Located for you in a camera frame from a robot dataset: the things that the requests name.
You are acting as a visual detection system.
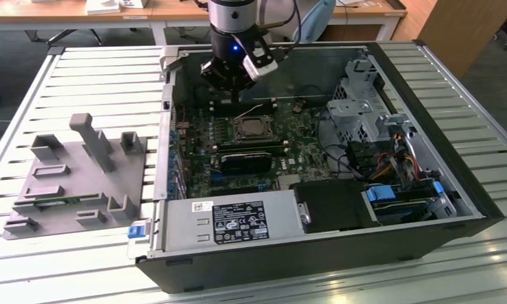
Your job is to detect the green motherboard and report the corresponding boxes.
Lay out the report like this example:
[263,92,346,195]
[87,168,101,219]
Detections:
[172,101,335,199]

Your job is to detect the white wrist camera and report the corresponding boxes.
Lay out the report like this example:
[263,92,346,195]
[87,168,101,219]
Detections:
[240,46,279,80]

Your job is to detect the black RAM slot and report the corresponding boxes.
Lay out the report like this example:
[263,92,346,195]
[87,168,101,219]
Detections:
[214,104,278,110]
[214,101,278,107]
[216,141,290,149]
[216,144,290,152]
[218,146,290,155]
[214,108,278,114]

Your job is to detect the blue case latch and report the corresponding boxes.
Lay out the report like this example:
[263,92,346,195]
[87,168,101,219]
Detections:
[128,222,148,241]

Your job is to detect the silver CPU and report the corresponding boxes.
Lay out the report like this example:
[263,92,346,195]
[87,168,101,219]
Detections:
[240,119,268,136]

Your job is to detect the white box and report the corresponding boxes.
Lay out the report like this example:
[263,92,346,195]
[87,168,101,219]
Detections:
[87,0,124,16]

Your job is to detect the blue disk carrier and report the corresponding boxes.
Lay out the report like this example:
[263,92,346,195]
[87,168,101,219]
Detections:
[364,186,397,202]

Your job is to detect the yellow orange wire bundle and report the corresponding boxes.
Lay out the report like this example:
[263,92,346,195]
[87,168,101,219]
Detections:
[374,134,422,183]

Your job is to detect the metal socket cover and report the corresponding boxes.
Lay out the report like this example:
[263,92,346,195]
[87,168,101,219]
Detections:
[234,115,278,143]

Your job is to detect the grey parts rack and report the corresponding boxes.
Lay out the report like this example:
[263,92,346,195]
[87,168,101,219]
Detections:
[1,112,153,241]

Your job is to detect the black PC case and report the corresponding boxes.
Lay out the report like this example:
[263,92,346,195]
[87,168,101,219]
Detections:
[133,40,505,294]

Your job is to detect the wooden desk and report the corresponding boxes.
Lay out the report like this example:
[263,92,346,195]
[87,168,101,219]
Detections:
[151,0,410,47]
[0,0,156,32]

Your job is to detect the black graphics card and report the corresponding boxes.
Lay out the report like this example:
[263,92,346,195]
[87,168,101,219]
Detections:
[214,151,275,177]

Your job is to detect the green RAM stick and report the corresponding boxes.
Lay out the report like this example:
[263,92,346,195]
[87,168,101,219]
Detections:
[33,196,85,207]

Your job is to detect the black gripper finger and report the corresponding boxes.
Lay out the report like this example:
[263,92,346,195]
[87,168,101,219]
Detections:
[200,60,239,104]
[235,63,259,104]

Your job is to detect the silver power supply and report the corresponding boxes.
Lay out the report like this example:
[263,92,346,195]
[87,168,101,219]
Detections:
[149,191,306,254]

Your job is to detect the black drive bay cover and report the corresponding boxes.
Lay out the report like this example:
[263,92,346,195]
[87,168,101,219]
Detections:
[292,180,380,234]

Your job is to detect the CPU socket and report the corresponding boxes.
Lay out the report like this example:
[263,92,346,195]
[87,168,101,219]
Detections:
[232,114,279,144]

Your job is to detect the silver drive cage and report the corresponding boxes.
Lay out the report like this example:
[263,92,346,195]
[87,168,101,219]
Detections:
[324,50,418,144]

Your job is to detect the wooden cabinet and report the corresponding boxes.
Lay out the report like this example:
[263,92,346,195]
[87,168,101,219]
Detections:
[391,0,507,80]

